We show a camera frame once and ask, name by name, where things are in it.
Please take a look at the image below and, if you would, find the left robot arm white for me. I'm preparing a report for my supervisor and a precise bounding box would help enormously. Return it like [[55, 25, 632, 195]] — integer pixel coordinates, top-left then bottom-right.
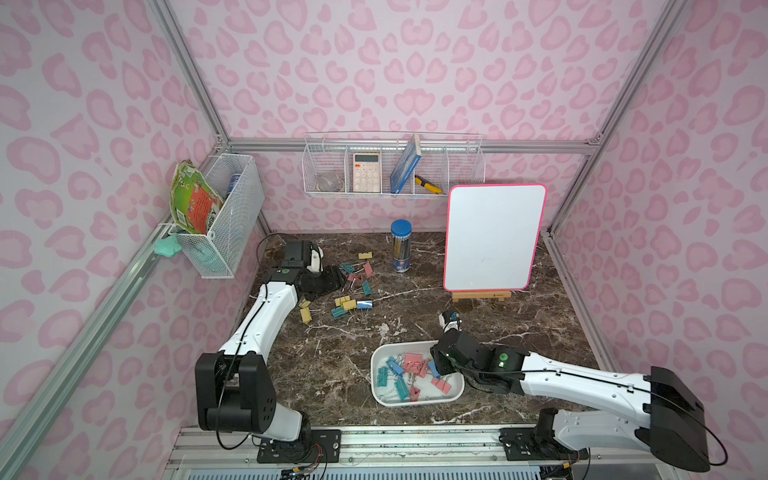
[[194, 240, 345, 448]]

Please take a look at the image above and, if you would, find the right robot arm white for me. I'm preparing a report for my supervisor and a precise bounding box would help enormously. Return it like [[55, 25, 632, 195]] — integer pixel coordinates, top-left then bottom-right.
[[431, 325, 715, 473]]

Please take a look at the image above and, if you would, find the white storage tray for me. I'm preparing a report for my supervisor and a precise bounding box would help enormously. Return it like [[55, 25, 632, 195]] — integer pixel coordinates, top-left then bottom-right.
[[370, 340, 465, 408]]

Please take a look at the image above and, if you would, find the wooden whiteboard easel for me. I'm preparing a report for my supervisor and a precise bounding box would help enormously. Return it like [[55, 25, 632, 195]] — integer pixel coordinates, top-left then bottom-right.
[[451, 290, 512, 303]]

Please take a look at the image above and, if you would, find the blue lid pencil canister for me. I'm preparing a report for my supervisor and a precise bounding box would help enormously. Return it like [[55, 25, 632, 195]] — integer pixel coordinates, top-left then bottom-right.
[[391, 219, 412, 273]]

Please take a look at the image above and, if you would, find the white calculator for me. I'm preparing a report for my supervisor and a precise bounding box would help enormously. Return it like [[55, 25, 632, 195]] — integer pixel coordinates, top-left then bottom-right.
[[352, 152, 382, 193]]

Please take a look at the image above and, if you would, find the pink framed whiteboard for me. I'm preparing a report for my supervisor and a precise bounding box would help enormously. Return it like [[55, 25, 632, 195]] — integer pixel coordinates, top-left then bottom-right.
[[443, 184, 548, 293]]

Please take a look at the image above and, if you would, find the blue book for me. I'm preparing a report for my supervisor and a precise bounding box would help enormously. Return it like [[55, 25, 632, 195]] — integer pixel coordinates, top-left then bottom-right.
[[390, 134, 422, 194]]

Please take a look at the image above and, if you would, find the green red snack bag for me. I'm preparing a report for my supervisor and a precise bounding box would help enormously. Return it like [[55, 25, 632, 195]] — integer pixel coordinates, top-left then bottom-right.
[[169, 160, 224, 235]]

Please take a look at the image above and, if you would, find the yellow utility knife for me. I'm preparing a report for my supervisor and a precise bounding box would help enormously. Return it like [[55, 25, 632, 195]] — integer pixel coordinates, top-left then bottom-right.
[[414, 175, 443, 195]]

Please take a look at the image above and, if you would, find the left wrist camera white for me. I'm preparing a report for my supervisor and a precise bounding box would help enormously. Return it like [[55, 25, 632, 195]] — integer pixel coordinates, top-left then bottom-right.
[[307, 247, 323, 275]]

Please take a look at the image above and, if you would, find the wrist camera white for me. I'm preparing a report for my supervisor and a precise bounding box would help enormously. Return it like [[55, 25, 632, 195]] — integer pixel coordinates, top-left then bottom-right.
[[439, 310, 462, 333], [307, 247, 323, 275]]

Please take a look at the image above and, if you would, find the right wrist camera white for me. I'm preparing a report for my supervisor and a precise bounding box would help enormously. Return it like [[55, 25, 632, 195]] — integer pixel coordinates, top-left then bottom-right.
[[439, 310, 462, 333]]

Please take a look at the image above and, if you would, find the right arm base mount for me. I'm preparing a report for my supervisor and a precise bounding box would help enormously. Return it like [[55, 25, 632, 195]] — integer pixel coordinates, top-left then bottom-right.
[[498, 427, 590, 463]]

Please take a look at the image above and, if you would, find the white mesh wall basket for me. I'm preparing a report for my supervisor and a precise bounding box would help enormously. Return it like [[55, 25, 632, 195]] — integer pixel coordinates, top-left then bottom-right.
[[175, 153, 265, 279]]

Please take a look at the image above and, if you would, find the wire shelf on back wall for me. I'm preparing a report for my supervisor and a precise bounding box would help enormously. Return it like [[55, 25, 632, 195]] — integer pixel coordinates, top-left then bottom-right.
[[302, 131, 486, 198]]

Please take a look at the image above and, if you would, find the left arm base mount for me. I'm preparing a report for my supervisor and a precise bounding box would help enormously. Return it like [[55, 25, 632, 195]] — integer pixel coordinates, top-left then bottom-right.
[[257, 428, 342, 464]]

